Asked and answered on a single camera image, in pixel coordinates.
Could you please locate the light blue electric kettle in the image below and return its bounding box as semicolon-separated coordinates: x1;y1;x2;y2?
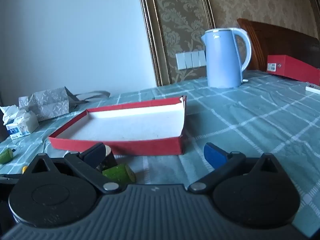
201;27;252;89

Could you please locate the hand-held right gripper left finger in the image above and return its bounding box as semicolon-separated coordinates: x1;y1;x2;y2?
19;142;120;194

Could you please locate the gilded wall trim frame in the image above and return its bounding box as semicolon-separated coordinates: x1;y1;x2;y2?
136;0;171;87

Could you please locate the green checked cloth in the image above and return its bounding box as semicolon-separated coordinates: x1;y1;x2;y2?
0;70;320;238

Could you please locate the green cucumber piece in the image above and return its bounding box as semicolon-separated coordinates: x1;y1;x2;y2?
102;164;137;183
0;148;14;165

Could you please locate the grey patterned gift bag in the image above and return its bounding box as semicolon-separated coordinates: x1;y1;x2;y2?
19;87;111;122

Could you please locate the red cardboard box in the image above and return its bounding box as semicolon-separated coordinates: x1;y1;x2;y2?
266;54;320;86

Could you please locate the white tissue pack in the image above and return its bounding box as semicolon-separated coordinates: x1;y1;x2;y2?
1;105;40;140

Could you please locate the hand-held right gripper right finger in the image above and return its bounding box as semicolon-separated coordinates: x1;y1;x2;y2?
187;142;284;193

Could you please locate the red cardboard box lid tray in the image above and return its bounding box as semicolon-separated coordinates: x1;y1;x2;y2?
48;95;187;155

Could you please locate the white wall switch panel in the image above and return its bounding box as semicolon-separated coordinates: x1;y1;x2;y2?
176;50;207;70

